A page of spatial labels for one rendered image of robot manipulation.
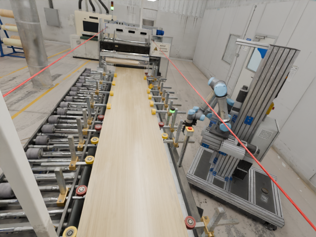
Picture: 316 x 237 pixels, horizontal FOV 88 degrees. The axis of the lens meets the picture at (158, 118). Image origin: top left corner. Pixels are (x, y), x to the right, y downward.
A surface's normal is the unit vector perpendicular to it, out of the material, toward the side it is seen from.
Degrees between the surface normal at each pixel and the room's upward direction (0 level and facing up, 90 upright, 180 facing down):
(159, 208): 0
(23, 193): 90
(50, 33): 90
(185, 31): 90
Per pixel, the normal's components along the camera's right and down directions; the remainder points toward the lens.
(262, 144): -0.46, 0.41
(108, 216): 0.14, -0.84
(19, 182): 0.15, 0.54
